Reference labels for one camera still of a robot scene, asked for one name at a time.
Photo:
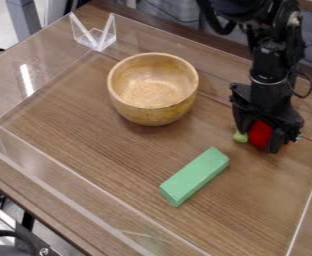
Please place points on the red plush fruit green leaf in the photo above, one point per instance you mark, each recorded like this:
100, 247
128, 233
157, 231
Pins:
258, 136

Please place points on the grey post top left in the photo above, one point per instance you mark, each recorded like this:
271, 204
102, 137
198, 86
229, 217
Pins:
24, 17

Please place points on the black metal table leg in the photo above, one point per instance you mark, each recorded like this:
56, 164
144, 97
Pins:
28, 221

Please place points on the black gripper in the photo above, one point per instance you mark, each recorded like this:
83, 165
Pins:
266, 100

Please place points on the clear acrylic tray walls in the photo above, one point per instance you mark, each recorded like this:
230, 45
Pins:
84, 168

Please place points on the green rectangular block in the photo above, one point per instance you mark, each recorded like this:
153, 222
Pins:
191, 178

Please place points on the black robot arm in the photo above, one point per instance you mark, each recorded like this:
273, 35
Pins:
273, 24

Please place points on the wooden bowl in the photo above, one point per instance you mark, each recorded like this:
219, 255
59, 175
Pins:
153, 88

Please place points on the clear acrylic corner bracket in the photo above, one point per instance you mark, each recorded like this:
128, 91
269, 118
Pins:
95, 38

